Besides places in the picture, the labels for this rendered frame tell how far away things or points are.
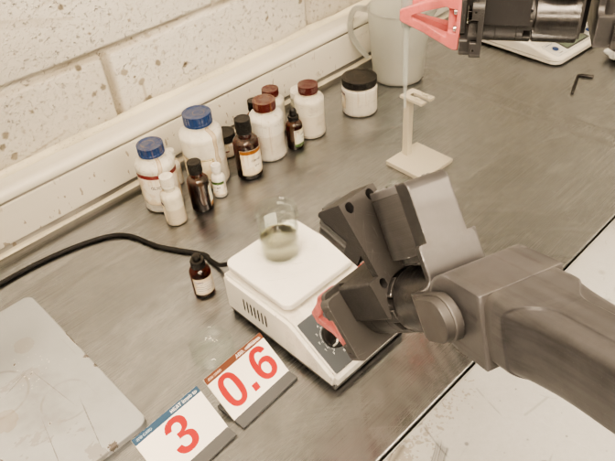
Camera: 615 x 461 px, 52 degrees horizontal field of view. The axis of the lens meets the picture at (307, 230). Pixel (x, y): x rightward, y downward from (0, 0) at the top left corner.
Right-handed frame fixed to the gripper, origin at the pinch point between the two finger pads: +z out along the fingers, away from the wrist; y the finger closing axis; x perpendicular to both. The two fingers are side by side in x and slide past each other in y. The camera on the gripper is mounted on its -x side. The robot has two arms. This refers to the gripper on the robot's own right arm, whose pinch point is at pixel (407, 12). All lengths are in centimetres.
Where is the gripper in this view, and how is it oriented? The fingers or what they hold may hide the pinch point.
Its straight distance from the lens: 82.9
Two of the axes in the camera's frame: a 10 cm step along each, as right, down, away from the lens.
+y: -2.5, 6.4, -7.3
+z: -9.7, -1.1, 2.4
